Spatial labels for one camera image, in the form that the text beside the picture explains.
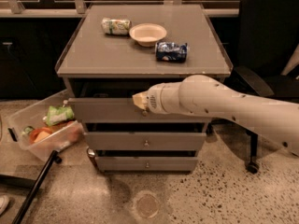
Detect black metal pole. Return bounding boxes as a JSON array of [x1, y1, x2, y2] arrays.
[[12, 150, 62, 224]]

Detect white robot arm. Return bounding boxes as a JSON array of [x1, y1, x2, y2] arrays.
[[133, 75, 299, 155]]

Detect white shoe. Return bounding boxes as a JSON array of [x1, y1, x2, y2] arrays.
[[0, 195, 9, 215]]

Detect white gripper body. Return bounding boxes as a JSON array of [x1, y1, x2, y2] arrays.
[[146, 82, 180, 114]]

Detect metal window railing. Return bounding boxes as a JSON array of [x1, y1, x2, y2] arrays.
[[0, 0, 240, 19]]

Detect green white crushed can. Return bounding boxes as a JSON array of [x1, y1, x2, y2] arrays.
[[101, 18, 132, 35]]

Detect black office chair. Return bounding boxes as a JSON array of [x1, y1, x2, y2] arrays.
[[212, 0, 299, 175]]

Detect orange bowl in bin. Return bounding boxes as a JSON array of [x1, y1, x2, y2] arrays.
[[29, 127, 52, 144]]

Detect beige paper bowl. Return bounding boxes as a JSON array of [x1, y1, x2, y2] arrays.
[[129, 23, 167, 47]]

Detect grey drawer cabinet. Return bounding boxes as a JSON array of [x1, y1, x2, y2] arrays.
[[56, 5, 233, 169]]

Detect grey middle drawer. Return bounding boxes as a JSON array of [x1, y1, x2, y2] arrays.
[[85, 132, 206, 151]]

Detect grey top drawer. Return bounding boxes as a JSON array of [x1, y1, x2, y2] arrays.
[[68, 98, 211, 123]]

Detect round floor drain cover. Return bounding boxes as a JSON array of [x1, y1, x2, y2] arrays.
[[134, 190, 160, 219]]

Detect clear plastic storage bin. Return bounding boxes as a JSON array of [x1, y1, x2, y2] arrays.
[[7, 91, 83, 161]]

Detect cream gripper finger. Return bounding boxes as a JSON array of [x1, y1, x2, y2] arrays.
[[132, 91, 148, 110]]

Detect grey bottom drawer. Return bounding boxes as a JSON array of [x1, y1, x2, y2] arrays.
[[95, 157, 198, 172]]

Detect blue crushed soda can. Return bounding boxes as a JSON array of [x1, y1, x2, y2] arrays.
[[155, 42, 188, 63]]

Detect green snack bag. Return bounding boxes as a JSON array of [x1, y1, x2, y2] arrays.
[[45, 105, 75, 126]]

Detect grey drawer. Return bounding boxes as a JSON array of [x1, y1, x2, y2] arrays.
[[68, 98, 211, 123], [85, 132, 206, 151], [95, 157, 198, 172]]

